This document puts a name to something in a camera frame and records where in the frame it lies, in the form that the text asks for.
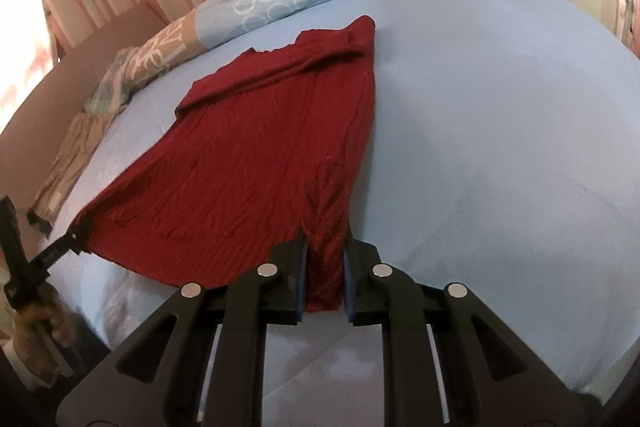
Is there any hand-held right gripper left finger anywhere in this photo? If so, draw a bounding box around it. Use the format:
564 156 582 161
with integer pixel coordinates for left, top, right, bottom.
57 238 308 427

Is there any person's left hand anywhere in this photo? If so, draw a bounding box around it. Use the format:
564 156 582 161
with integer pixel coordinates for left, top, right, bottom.
10 298 77 350

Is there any black cloth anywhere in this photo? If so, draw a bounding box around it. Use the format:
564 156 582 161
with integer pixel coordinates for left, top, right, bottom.
27 211 53 238

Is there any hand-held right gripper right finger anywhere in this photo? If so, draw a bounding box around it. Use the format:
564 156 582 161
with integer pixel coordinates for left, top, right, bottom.
344 239 601 427

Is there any folded patterned blue quilt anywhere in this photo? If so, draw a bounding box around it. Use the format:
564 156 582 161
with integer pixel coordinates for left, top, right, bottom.
120 0 515 85

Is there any bed with blue sheet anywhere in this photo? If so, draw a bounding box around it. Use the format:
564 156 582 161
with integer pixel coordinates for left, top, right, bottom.
45 0 640 427

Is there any pink bed headboard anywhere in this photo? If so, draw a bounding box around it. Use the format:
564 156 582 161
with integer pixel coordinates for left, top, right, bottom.
0 2 171 208

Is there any brown folded garment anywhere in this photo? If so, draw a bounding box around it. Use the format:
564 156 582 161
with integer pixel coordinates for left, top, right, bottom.
30 112 113 220

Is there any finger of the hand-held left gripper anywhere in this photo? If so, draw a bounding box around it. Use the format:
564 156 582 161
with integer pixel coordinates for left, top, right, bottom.
30 229 90 280

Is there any plaid pillow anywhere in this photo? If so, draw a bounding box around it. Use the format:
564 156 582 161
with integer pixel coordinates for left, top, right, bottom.
82 47 141 115

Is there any red knit sweater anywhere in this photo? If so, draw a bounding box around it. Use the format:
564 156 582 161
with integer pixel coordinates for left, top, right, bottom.
75 16 377 314

